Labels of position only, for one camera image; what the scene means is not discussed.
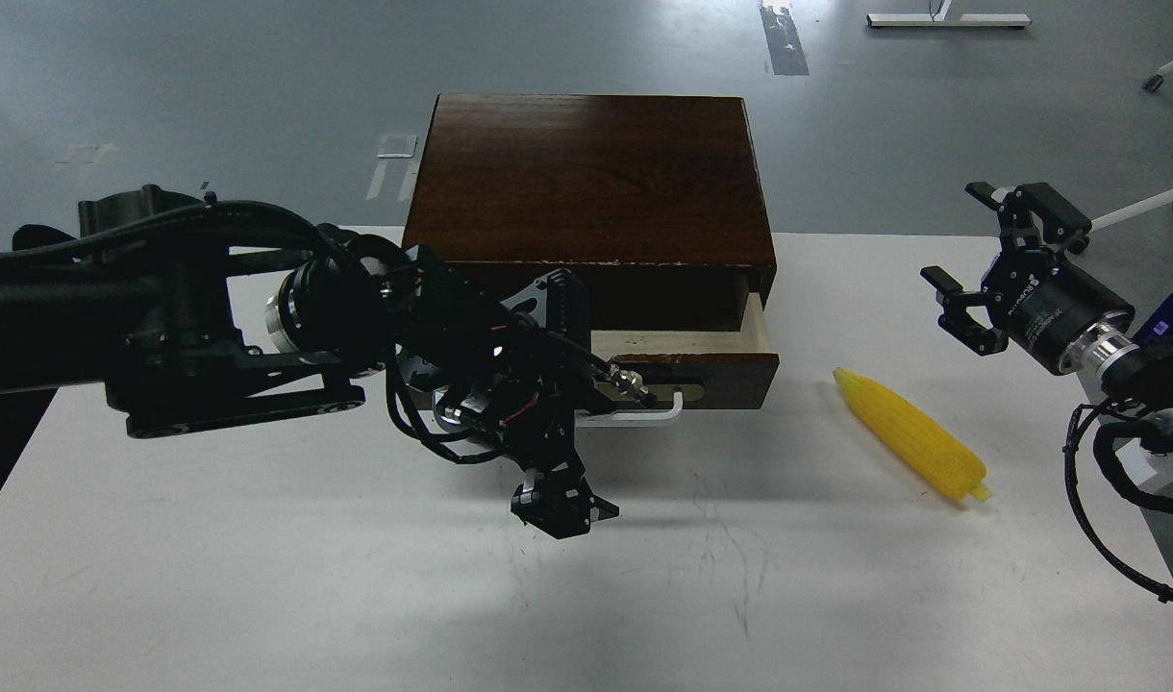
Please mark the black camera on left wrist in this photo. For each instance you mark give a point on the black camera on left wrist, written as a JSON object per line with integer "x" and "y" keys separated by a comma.
{"x": 558, "y": 306}

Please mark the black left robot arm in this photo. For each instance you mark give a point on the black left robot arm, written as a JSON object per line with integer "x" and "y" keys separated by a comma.
{"x": 197, "y": 314}

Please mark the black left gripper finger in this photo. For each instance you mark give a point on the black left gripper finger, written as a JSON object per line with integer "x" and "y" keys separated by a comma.
{"x": 588, "y": 508}
{"x": 555, "y": 503}

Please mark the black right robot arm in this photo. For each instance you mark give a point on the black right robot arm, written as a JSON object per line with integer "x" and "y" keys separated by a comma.
{"x": 1138, "y": 372}

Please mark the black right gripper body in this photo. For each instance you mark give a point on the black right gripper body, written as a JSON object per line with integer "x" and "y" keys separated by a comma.
{"x": 1044, "y": 302}

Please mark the white desk leg base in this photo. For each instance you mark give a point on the white desk leg base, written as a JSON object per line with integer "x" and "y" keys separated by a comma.
{"x": 948, "y": 14}

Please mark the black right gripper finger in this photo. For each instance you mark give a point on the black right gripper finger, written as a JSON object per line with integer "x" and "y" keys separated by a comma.
{"x": 1037, "y": 226}
{"x": 956, "y": 319}

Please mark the dark wooden drawer cabinet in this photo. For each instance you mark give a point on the dark wooden drawer cabinet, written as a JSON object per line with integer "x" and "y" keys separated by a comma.
{"x": 653, "y": 201}

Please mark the yellow plastic corn cob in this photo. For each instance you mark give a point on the yellow plastic corn cob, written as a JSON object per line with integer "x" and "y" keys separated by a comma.
{"x": 931, "y": 452}

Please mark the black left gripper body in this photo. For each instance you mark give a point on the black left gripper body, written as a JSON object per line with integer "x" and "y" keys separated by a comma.
{"x": 521, "y": 411}

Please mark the wooden drawer with white handle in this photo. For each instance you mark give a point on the wooden drawer with white handle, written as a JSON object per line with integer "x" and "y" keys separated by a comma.
{"x": 708, "y": 345}

